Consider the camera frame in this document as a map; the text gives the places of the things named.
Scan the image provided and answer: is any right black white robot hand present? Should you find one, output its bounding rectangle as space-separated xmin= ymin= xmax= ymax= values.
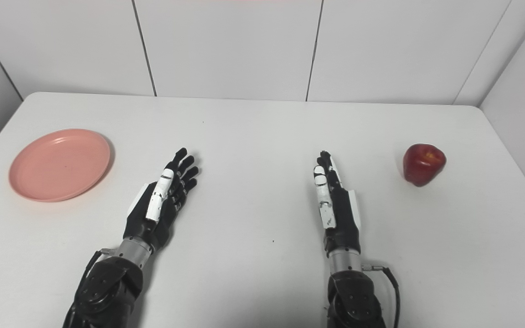
xmin=314 ymin=151 xmax=362 ymax=256

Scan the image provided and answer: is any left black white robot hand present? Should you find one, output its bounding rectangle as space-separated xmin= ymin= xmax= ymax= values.
xmin=124 ymin=147 xmax=199 ymax=252

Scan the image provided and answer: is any red apple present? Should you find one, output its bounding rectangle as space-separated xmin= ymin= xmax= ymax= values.
xmin=403 ymin=143 xmax=447 ymax=187

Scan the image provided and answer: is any pink plate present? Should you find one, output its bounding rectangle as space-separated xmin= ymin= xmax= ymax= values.
xmin=9 ymin=128 xmax=112 ymax=203

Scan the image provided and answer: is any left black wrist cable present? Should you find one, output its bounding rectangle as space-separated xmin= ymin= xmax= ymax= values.
xmin=82 ymin=248 xmax=115 ymax=283

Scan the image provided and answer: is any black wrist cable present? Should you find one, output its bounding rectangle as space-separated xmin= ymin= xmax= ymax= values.
xmin=82 ymin=248 xmax=115 ymax=283
xmin=364 ymin=261 xmax=401 ymax=328

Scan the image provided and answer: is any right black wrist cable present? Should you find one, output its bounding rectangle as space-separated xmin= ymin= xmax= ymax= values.
xmin=364 ymin=261 xmax=401 ymax=328

